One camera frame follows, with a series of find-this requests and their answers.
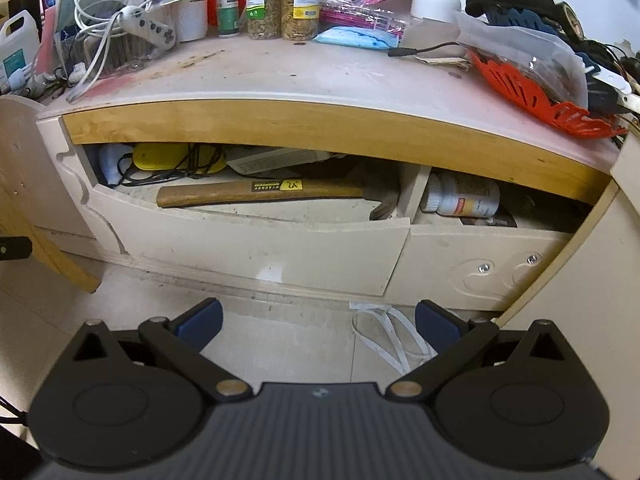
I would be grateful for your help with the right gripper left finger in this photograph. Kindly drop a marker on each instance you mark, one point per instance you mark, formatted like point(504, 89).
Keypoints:
point(177, 345)

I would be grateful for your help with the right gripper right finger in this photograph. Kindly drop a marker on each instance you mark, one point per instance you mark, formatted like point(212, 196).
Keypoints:
point(458, 345)

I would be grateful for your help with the white drawer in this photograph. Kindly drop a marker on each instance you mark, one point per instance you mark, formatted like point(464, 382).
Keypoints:
point(478, 264)
point(357, 257)

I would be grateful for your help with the white pill bottle in cabinet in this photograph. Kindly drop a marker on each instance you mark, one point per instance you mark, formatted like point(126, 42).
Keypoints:
point(451, 194)

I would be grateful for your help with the yellow oval device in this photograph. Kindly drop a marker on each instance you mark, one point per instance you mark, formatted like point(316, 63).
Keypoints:
point(195, 158)

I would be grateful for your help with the white plastic bag in cabinet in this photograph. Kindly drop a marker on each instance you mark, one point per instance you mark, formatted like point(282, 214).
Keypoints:
point(115, 160)

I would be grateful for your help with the white vented box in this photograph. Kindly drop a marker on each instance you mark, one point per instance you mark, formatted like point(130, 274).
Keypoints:
point(247, 160)

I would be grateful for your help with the orange plastic swatter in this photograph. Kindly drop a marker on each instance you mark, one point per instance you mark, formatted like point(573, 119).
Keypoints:
point(526, 94)

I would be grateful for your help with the clear plastic bag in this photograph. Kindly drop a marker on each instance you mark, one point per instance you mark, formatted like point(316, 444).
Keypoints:
point(543, 57)

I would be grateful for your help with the blue tissue pack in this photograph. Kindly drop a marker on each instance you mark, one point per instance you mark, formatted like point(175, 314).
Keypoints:
point(358, 37)

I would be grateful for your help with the green white spray bottle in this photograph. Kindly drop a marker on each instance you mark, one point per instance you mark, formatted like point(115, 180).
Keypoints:
point(228, 16)

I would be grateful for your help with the white power strip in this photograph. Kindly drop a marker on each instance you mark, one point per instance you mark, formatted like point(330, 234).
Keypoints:
point(138, 22)

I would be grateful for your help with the pink packaged sticks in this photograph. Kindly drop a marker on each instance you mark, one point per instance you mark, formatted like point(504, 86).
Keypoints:
point(388, 15)

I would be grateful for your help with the white lidded jar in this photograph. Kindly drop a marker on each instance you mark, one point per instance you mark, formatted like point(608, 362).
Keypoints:
point(436, 10)

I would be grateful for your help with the wooden handle hammer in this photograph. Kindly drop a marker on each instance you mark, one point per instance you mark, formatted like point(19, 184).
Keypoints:
point(383, 190)

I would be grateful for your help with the white jug with handle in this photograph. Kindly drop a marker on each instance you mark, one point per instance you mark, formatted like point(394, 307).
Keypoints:
point(19, 46)

